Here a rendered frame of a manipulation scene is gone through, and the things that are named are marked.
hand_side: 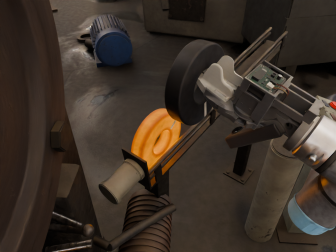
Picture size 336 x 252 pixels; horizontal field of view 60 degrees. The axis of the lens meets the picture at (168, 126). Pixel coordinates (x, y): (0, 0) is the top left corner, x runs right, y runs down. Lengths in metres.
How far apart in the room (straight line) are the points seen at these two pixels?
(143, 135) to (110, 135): 1.18
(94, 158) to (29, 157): 1.47
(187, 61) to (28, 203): 0.33
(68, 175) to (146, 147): 0.20
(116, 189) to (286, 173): 0.61
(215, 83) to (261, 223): 0.87
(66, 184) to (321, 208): 0.41
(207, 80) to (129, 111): 1.51
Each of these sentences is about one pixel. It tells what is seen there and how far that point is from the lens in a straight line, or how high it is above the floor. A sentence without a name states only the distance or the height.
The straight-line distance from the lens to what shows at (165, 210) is 0.75.
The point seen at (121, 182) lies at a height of 0.69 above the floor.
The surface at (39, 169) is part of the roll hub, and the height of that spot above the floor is 1.03.
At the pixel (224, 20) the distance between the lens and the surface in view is 2.85.
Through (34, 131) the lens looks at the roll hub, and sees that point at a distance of 0.23.
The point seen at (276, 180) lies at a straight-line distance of 1.08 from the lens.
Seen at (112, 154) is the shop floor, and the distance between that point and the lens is 1.69.
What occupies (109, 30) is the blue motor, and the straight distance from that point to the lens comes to 2.35.
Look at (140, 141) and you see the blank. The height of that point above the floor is 0.75.
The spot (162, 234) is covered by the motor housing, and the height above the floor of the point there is 0.51.
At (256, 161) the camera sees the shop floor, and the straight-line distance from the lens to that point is 1.70.
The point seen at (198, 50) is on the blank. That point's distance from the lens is 0.49.
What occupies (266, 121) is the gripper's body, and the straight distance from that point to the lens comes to 0.49.
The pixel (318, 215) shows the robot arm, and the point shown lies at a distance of 0.54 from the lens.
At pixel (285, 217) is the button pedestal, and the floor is 0.03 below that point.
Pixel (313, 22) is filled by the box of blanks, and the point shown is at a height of 0.44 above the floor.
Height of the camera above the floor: 1.19
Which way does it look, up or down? 40 degrees down
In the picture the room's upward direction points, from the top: straight up
